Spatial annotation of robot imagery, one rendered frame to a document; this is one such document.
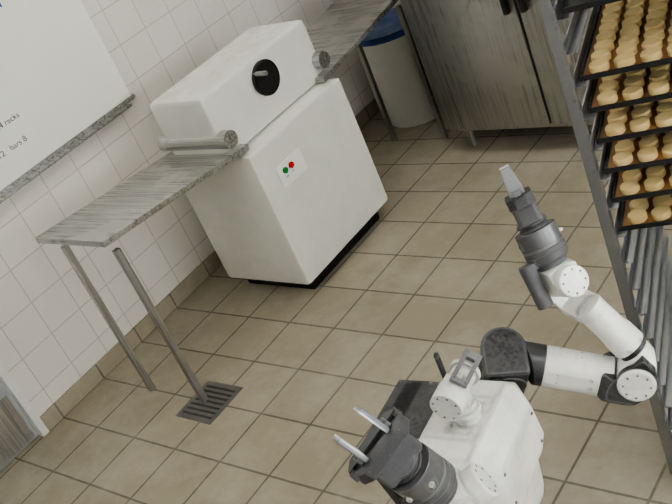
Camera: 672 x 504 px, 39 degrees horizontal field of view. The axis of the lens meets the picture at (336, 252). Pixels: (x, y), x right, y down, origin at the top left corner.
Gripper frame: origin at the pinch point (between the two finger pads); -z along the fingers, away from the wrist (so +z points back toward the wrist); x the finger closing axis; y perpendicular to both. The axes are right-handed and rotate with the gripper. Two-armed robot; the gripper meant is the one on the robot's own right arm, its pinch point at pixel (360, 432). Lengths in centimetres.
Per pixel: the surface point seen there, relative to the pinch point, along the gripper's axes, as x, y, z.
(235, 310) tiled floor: 3, -351, 122
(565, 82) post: 96, -69, 36
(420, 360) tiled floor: 33, -224, 153
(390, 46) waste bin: 193, -416, 128
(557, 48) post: 100, -67, 27
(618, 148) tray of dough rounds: 97, -75, 65
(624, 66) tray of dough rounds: 107, -62, 42
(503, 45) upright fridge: 198, -306, 136
